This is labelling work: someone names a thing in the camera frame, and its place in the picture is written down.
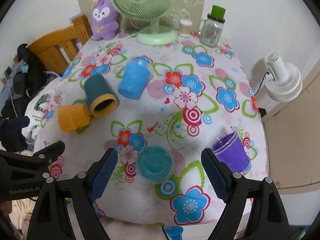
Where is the teal scribbled plastic cup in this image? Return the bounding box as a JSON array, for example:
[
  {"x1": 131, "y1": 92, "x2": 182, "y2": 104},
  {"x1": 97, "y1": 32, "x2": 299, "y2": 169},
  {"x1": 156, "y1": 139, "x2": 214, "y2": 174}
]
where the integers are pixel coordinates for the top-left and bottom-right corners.
[{"x1": 136, "y1": 145, "x2": 174, "y2": 184}]

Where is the orange plastic cup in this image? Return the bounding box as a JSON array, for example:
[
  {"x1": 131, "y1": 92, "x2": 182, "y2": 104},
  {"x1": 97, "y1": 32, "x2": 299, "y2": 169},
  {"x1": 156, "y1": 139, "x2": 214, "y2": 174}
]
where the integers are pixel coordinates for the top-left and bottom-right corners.
[{"x1": 57, "y1": 103, "x2": 91, "y2": 133}]

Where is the purple plastic cup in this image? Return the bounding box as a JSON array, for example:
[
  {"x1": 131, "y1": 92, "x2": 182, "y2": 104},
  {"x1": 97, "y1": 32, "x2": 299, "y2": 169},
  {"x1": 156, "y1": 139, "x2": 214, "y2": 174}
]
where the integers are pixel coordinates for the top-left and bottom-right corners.
[{"x1": 209, "y1": 128, "x2": 250, "y2": 172}]

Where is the dark teal yellow-rimmed cup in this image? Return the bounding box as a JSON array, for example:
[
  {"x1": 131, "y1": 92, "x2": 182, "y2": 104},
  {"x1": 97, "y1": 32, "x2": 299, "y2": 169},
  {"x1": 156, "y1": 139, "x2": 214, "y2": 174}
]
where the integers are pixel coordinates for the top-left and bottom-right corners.
[{"x1": 84, "y1": 75, "x2": 118, "y2": 118}]

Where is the light blue plastic cup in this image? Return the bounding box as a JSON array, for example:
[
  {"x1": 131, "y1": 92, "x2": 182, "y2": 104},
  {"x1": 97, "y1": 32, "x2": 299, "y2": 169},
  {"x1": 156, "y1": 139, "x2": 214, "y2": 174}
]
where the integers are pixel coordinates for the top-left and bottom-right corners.
[{"x1": 118, "y1": 55, "x2": 153, "y2": 100}]

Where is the dark clothes pile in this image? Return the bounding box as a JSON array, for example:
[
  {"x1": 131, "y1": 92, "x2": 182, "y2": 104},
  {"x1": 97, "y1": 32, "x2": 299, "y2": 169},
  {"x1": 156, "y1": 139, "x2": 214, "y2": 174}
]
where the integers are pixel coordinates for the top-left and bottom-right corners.
[{"x1": 1, "y1": 44, "x2": 58, "y2": 153}]

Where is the wooden chair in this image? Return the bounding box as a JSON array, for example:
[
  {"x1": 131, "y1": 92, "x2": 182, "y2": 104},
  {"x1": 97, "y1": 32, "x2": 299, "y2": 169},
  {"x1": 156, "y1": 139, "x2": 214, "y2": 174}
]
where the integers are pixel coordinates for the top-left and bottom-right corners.
[{"x1": 27, "y1": 14, "x2": 92, "y2": 74}]

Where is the white floor fan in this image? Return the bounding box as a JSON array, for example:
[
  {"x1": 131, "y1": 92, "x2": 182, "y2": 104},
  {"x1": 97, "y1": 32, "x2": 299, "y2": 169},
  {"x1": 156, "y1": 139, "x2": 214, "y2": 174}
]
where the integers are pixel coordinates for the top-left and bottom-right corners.
[{"x1": 265, "y1": 53, "x2": 303, "y2": 102}]

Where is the floral tablecloth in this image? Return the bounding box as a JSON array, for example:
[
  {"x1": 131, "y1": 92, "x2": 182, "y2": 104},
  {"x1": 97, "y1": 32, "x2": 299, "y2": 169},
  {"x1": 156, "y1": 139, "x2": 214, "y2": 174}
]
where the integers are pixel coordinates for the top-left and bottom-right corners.
[{"x1": 32, "y1": 33, "x2": 267, "y2": 225}]

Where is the purple plush toy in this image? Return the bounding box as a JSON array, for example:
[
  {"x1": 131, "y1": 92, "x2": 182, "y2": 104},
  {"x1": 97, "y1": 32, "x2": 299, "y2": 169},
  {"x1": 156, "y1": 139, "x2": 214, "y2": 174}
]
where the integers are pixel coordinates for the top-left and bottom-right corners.
[{"x1": 91, "y1": 0, "x2": 119, "y2": 41}]

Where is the glass jar green lid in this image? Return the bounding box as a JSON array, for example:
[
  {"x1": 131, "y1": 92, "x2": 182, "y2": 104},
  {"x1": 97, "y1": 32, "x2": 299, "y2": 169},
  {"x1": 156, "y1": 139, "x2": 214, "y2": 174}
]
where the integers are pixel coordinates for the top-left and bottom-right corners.
[{"x1": 197, "y1": 5, "x2": 226, "y2": 48}]

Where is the toothpick container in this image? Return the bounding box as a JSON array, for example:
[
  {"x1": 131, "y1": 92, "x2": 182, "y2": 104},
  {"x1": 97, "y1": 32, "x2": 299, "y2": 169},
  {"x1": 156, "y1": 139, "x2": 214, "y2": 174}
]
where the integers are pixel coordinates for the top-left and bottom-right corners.
[{"x1": 178, "y1": 19, "x2": 193, "y2": 37}]

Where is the green desk fan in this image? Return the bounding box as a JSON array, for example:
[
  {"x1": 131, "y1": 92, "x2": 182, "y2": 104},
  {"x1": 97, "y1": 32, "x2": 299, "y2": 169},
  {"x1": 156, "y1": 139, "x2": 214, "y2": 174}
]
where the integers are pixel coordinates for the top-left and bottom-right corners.
[{"x1": 111, "y1": 0, "x2": 177, "y2": 46}]

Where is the beige patterned board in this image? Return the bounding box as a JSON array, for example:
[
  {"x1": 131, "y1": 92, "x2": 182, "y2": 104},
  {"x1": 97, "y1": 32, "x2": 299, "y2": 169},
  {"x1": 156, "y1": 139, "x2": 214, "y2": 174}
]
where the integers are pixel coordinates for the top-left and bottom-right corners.
[{"x1": 78, "y1": 0, "x2": 205, "y2": 30}]

